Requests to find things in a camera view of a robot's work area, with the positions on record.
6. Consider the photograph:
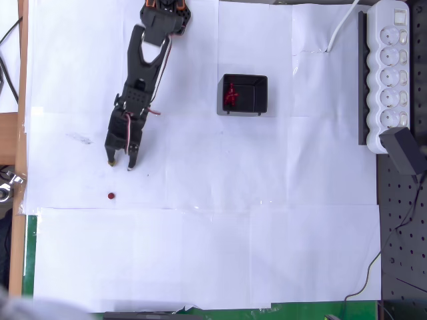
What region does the black pegboard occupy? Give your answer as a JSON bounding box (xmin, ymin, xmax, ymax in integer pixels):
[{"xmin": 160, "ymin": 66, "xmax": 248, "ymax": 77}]
[{"xmin": 376, "ymin": 0, "xmax": 427, "ymax": 320}]

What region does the thin black adapter cable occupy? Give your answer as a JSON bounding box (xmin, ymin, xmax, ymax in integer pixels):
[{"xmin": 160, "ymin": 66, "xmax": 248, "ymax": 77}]
[{"xmin": 339, "ymin": 175, "xmax": 423, "ymax": 320}]

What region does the black fabric object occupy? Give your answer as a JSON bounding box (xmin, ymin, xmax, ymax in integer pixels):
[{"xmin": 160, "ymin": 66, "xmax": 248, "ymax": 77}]
[{"xmin": 0, "ymin": 213, "xmax": 14, "ymax": 291}]

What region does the red white servo cable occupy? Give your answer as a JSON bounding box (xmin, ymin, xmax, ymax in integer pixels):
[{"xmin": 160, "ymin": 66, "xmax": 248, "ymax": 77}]
[{"xmin": 121, "ymin": 106, "xmax": 162, "ymax": 155}]

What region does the blurred grey object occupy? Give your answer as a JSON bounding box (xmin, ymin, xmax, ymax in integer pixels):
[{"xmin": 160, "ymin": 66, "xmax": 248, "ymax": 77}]
[{"xmin": 0, "ymin": 285, "xmax": 91, "ymax": 320}]

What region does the black open box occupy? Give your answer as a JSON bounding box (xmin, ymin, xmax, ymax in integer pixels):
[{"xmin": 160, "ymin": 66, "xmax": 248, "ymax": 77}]
[{"xmin": 216, "ymin": 73, "xmax": 269, "ymax": 117}]

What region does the silver metal clamp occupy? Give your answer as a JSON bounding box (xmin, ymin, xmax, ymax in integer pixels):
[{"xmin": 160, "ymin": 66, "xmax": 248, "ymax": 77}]
[{"xmin": 0, "ymin": 169, "xmax": 24, "ymax": 203}]

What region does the black power adapter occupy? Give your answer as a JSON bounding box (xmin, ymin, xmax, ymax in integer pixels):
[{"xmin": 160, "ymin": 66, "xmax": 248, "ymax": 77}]
[{"xmin": 379, "ymin": 126, "xmax": 422, "ymax": 176}]

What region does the white power cable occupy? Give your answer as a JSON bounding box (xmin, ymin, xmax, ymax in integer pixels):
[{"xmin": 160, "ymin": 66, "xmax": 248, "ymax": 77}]
[{"xmin": 326, "ymin": 0, "xmax": 361, "ymax": 53}]

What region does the green mat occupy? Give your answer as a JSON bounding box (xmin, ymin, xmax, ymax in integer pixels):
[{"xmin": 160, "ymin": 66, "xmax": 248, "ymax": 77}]
[{"xmin": 21, "ymin": 215, "xmax": 381, "ymax": 320}]

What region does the white paper table cover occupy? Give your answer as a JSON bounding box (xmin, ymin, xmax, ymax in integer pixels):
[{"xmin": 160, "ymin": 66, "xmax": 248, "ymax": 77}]
[{"xmin": 22, "ymin": 0, "xmax": 383, "ymax": 314}]

